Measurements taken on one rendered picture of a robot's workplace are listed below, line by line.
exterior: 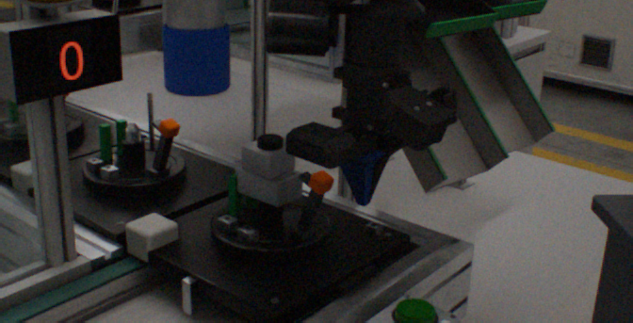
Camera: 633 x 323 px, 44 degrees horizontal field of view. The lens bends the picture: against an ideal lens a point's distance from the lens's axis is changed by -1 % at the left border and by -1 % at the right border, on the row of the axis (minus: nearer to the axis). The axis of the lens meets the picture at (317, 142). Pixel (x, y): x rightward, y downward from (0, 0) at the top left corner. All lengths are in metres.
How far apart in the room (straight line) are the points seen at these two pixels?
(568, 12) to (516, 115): 3.91
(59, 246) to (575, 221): 0.79
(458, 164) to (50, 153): 0.53
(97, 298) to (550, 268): 0.62
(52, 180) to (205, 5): 0.98
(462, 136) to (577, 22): 4.04
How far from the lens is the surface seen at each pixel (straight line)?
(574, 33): 5.15
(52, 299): 0.89
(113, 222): 0.99
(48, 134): 0.87
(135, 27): 2.23
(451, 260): 0.94
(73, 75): 0.81
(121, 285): 0.93
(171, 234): 0.93
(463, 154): 1.10
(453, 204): 1.32
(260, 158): 0.88
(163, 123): 1.01
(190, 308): 0.87
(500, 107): 1.24
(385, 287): 0.88
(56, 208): 0.90
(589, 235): 1.28
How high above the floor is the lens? 1.40
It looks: 21 degrees down
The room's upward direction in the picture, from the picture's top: 2 degrees clockwise
